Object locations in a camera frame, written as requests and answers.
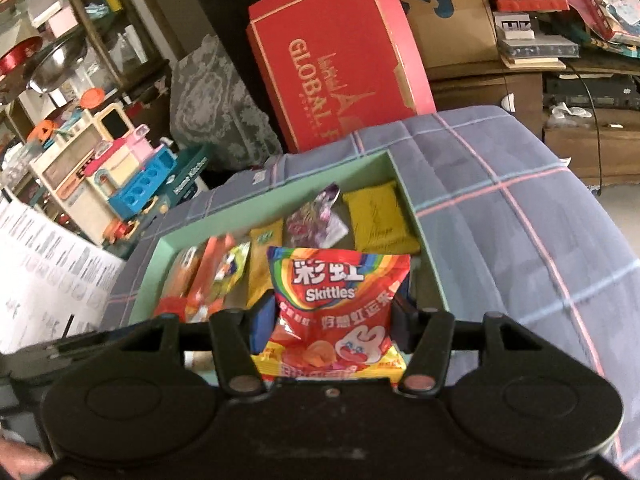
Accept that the purple QQ gummy bag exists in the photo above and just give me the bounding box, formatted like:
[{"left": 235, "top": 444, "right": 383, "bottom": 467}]
[{"left": 285, "top": 183, "right": 349, "bottom": 249}]

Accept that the white printed instruction sheet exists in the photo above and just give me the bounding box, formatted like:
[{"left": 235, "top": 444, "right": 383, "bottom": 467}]
[{"left": 0, "top": 198, "right": 125, "bottom": 354}]

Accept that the grey lace cloth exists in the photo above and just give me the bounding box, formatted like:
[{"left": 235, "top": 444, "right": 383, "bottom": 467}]
[{"left": 169, "top": 35, "right": 283, "bottom": 171}]

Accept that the long orange cracker pack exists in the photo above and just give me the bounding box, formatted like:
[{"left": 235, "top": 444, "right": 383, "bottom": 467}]
[{"left": 160, "top": 246, "right": 203, "bottom": 298}]

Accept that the mint green cardboard box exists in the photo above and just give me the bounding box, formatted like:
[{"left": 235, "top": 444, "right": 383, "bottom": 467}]
[{"left": 127, "top": 149, "right": 454, "bottom": 376}]

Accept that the orange red translucent packet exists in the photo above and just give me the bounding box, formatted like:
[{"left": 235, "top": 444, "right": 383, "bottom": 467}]
[{"left": 186, "top": 233, "right": 235, "bottom": 322}]

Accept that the wooden low shelf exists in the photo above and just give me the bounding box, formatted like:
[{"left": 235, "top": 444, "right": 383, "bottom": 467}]
[{"left": 426, "top": 51, "right": 639, "bottom": 185}]

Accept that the red Skittles bag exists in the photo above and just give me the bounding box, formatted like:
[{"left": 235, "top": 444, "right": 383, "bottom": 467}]
[{"left": 254, "top": 247, "right": 410, "bottom": 384}]

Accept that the red Global gift box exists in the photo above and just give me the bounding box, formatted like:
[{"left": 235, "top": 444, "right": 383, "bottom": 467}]
[{"left": 247, "top": 0, "right": 436, "bottom": 153}]

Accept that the small red candy packet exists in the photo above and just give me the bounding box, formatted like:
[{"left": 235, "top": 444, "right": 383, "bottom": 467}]
[{"left": 152, "top": 297, "right": 188, "bottom": 323}]

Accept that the brown cardboard box bear print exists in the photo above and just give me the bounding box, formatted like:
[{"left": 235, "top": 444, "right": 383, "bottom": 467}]
[{"left": 400, "top": 0, "right": 498, "bottom": 70}]

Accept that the golden yellow stick packet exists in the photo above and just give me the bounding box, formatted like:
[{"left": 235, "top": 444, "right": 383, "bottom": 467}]
[{"left": 246, "top": 219, "right": 283, "bottom": 308}]

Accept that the yellow green Mini snack bar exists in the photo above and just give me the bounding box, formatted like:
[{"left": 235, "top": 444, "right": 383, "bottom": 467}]
[{"left": 209, "top": 242, "right": 250, "bottom": 302}]

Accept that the blue plaid tablecloth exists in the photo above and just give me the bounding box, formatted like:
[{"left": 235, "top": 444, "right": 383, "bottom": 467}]
[{"left": 101, "top": 106, "right": 639, "bottom": 477}]

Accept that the yellow snack bar packet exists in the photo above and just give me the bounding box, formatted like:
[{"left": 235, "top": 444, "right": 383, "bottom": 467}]
[{"left": 343, "top": 181, "right": 421, "bottom": 255}]

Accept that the toy home kitchen set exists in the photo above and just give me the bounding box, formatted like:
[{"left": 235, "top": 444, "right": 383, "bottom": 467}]
[{"left": 29, "top": 88, "right": 213, "bottom": 247}]

